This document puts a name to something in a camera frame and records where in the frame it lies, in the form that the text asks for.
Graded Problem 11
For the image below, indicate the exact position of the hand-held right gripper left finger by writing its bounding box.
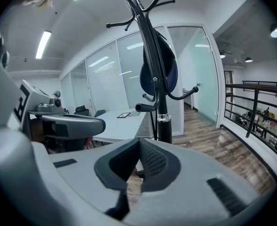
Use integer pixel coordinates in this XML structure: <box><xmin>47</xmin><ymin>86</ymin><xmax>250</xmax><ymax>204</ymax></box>
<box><xmin>49</xmin><ymin>137</ymin><xmax>139</xmax><ymax>221</ymax></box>

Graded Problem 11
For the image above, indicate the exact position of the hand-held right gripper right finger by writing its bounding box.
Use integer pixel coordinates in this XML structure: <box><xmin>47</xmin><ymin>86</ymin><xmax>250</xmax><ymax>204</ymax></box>
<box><xmin>123</xmin><ymin>137</ymin><xmax>263</xmax><ymax>226</ymax></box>

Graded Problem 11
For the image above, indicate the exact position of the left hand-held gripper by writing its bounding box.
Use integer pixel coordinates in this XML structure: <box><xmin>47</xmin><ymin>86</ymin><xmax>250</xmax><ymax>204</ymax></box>
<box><xmin>13</xmin><ymin>79</ymin><xmax>106</xmax><ymax>139</ymax></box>

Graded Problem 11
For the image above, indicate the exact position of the black metal coat rack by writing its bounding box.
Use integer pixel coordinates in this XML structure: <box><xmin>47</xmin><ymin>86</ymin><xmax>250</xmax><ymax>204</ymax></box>
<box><xmin>101</xmin><ymin>0</ymin><xmax>199</xmax><ymax>144</ymax></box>

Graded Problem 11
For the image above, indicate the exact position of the black office chair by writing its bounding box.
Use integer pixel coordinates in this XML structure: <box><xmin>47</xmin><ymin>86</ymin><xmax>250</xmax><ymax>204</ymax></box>
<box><xmin>73</xmin><ymin>105</ymin><xmax>90</xmax><ymax>117</ymax></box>

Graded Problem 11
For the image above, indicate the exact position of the white office table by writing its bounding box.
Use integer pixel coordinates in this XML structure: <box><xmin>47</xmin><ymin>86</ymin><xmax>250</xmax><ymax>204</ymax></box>
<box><xmin>93</xmin><ymin>108</ymin><xmax>151</xmax><ymax>144</ymax></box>

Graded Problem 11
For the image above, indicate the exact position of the frosted glass door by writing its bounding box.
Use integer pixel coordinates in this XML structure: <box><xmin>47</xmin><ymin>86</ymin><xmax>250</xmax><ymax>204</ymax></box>
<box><xmin>167</xmin><ymin>26</ymin><xmax>221</xmax><ymax>129</ymax></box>

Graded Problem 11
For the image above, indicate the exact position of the black metal railing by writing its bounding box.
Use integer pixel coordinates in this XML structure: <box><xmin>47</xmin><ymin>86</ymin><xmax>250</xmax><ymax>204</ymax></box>
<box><xmin>223</xmin><ymin>80</ymin><xmax>277</xmax><ymax>156</ymax></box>

